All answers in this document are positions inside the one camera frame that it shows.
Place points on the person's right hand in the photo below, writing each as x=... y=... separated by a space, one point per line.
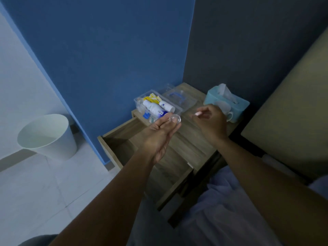
x=214 y=125

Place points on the person's left hand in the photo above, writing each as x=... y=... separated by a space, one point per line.
x=155 y=140

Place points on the person's left thumb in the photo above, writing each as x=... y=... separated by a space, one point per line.
x=164 y=119

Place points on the person's right thumb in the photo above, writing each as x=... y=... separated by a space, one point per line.
x=202 y=118

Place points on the small clear plastic cup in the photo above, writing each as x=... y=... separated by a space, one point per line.
x=176 y=118

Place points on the person's left forearm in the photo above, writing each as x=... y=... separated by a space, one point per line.
x=110 y=202

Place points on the person's right forearm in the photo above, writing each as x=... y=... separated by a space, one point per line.
x=269 y=192

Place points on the small white bottle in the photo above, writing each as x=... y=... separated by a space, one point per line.
x=167 y=106

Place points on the large white spray bottle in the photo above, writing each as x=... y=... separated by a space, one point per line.
x=153 y=107

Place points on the yellow medicine packet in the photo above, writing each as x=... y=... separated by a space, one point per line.
x=151 y=97

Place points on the white mug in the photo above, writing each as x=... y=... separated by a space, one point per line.
x=225 y=106

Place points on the clear plastic medicine box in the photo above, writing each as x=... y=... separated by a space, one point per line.
x=139 y=103

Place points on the wooden bedside table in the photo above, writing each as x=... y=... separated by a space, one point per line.
x=189 y=146

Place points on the white tissue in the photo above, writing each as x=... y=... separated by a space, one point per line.
x=225 y=93

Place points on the teal tissue box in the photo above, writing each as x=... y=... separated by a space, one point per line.
x=240 y=107

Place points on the wooden drawer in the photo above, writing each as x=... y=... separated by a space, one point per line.
x=120 y=140

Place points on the beige bed headboard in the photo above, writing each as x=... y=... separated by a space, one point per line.
x=292 y=120

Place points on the person's light blue garment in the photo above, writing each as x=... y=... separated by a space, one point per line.
x=220 y=215

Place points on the white waste bin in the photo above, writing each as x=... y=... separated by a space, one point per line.
x=48 y=138

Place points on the person's grey trousers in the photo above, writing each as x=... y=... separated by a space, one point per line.
x=38 y=240

